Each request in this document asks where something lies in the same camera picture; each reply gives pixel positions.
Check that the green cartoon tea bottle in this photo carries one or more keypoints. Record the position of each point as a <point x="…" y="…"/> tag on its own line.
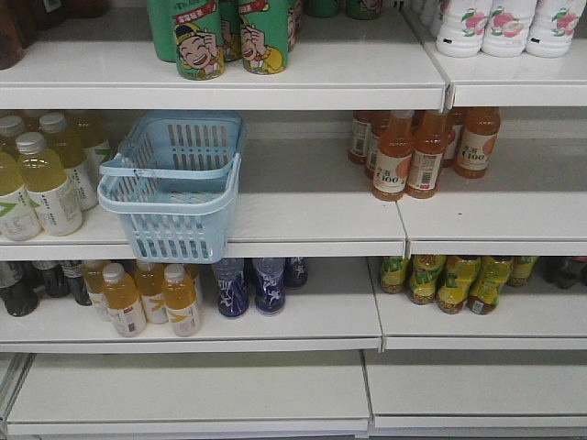
<point x="264" y="35"/>
<point x="198" y="39"/>

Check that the dark drink bottle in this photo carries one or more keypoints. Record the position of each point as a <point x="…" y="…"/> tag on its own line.
<point x="53" y="277"/>
<point x="73" y="272"/>
<point x="19" y="298"/>

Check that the white peach drink bottle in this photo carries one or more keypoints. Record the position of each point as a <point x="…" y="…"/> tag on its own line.
<point x="507" y="27"/>
<point x="463" y="25"/>
<point x="553" y="26"/>

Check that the pale yellow drink bottle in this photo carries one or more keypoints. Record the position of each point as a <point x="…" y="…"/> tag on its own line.
<point x="48" y="185"/>
<point x="18" y="218"/>
<point x="62" y="139"/>

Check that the orange C100 juice bottle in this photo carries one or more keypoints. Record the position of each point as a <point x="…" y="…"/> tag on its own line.
<point x="396" y="146"/>
<point x="429" y="147"/>
<point x="479" y="135"/>

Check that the light blue plastic basket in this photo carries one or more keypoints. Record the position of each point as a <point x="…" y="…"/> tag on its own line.
<point x="174" y="184"/>

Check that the white store shelving unit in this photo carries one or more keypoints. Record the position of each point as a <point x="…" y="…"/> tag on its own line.
<point x="342" y="358"/>

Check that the yellow lemon tea bottle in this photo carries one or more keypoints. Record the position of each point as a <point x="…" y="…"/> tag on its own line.
<point x="459" y="274"/>
<point x="426" y="269"/>
<point x="393" y="274"/>
<point x="484" y="294"/>

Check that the blue sports drink bottle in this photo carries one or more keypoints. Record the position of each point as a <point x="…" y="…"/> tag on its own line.
<point x="233" y="295"/>
<point x="270" y="296"/>

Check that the orange vitamin drink bottle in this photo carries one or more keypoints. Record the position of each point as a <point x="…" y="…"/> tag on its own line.
<point x="93" y="277"/>
<point x="148" y="278"/>
<point x="123" y="302"/>
<point x="181" y="301"/>

